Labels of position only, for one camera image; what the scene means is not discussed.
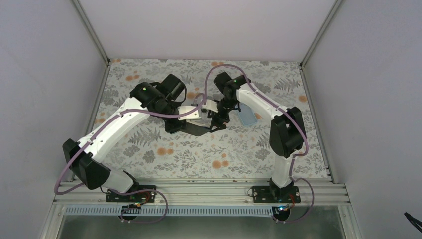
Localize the slotted grey cable duct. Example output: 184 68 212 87
64 205 273 217

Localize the right aluminium corner post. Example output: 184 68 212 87
300 0 343 70

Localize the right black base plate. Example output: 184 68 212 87
251 186 301 204

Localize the green phone black screen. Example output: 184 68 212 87
167 128 180 134

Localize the aluminium corner post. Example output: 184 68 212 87
70 0 110 65
300 0 343 70

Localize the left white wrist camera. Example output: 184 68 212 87
177 106 202 120

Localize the aluminium mounting rail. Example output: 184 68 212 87
53 178 351 206

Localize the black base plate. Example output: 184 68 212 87
251 186 301 204
105 185 156 204

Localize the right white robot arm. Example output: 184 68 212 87
208 72 306 203

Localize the black object at edge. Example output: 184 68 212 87
404 212 422 232

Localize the left aluminium corner post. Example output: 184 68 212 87
70 0 110 65

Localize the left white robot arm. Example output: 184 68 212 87
63 74 219 202

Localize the light blue phone case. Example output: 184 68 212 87
237 103 258 127

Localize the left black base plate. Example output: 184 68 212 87
105 185 156 204

